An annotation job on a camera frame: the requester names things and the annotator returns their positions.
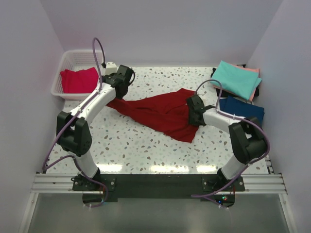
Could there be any teal folded t-shirt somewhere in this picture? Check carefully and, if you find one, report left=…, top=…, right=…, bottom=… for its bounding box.
left=211, top=61, right=262, bottom=100

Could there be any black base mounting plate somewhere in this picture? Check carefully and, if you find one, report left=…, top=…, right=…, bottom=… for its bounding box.
left=72, top=173, right=244, bottom=208

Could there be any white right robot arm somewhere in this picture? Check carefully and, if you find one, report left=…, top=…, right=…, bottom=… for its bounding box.
left=186, top=95, right=268, bottom=191

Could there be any magenta t-shirt in basket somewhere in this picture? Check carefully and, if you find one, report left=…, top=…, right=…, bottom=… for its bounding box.
left=60, top=67, right=99, bottom=94

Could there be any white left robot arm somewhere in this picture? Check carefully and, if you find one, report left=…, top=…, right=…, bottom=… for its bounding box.
left=56, top=65, right=136, bottom=190

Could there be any dark red t-shirt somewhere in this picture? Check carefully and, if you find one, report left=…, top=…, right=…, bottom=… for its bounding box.
left=107, top=88, right=199, bottom=143

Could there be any pink folded t-shirt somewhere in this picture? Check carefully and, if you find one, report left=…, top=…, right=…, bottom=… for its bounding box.
left=232, top=64, right=261, bottom=101

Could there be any navy blue folded t-shirt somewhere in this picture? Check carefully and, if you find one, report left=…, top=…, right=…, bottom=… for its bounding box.
left=219, top=97, right=265, bottom=126

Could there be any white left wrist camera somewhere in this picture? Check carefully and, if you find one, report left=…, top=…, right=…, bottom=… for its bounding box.
left=104, top=62, right=118, bottom=75

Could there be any white plastic laundry basket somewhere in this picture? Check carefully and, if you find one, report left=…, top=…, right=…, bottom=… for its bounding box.
left=51, top=50, right=97, bottom=100

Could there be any aluminium frame rail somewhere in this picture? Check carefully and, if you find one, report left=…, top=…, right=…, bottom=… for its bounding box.
left=31, top=174, right=287, bottom=194

